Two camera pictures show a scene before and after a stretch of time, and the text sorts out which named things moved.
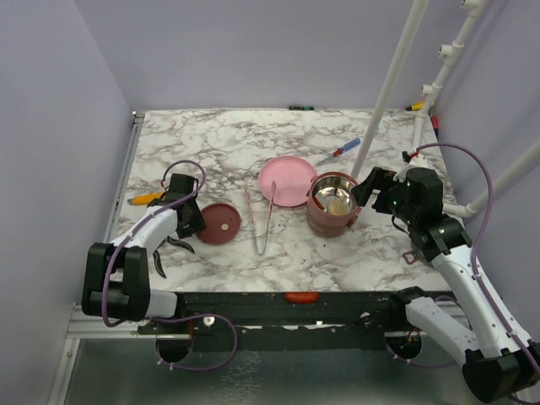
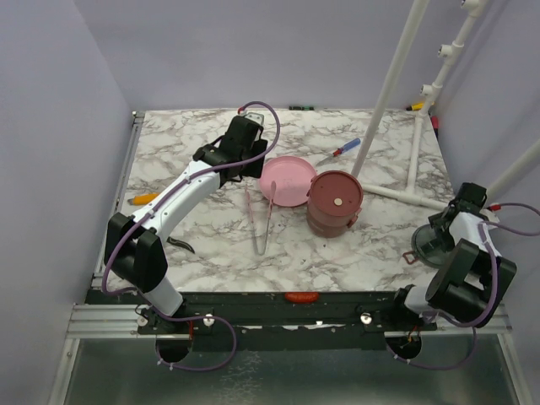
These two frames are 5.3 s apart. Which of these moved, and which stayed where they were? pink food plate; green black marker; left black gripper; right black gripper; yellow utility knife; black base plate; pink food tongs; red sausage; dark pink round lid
Moved: dark pink round lid; left black gripper; right black gripper
Stayed: black base plate; yellow utility knife; red sausage; pink food tongs; green black marker; pink food plate
